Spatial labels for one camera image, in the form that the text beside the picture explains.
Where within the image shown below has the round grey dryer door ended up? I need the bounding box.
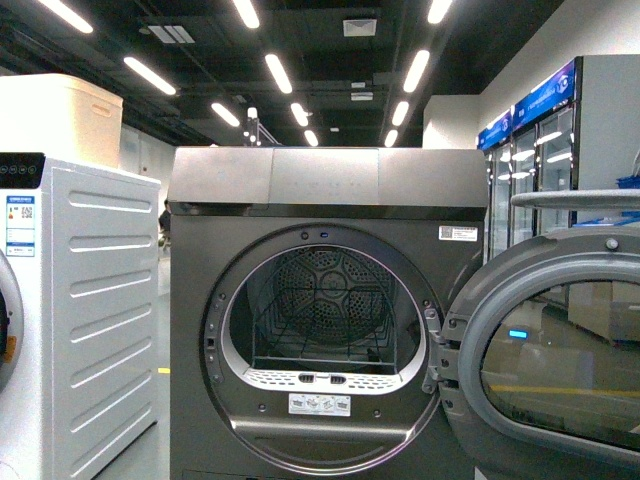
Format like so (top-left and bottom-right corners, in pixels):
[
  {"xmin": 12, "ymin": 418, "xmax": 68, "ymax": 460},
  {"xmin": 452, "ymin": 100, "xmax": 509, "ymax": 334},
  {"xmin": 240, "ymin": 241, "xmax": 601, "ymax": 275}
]
[{"xmin": 437, "ymin": 227, "xmax": 639, "ymax": 479}]

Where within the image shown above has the glass door display fridge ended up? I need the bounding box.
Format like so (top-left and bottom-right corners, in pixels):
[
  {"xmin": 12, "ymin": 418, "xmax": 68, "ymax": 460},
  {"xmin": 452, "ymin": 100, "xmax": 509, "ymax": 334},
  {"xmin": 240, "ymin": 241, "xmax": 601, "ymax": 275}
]
[{"xmin": 510, "ymin": 54, "xmax": 640, "ymax": 246}]

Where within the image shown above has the wire drying rack in drum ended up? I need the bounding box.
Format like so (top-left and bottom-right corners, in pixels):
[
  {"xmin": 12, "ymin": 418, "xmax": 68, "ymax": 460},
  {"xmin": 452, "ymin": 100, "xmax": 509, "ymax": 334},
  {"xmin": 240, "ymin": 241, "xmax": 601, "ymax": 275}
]
[{"xmin": 251, "ymin": 284, "xmax": 398, "ymax": 374}]

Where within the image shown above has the white washing machine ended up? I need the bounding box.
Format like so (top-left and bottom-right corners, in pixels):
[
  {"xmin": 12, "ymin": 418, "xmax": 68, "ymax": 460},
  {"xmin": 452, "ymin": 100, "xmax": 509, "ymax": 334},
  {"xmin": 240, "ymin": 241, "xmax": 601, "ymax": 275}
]
[{"xmin": 1, "ymin": 153, "xmax": 160, "ymax": 479}]

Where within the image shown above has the dark grey tumble dryer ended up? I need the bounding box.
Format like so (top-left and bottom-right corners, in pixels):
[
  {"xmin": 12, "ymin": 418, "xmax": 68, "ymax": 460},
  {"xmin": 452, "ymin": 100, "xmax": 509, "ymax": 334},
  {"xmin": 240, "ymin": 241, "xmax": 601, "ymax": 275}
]
[{"xmin": 168, "ymin": 147, "xmax": 488, "ymax": 479}]

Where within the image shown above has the white foam box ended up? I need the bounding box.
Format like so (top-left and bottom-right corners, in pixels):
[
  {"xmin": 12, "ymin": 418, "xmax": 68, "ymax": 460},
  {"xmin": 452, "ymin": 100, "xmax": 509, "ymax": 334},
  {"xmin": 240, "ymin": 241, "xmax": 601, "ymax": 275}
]
[{"xmin": 1, "ymin": 74, "xmax": 123, "ymax": 168}]

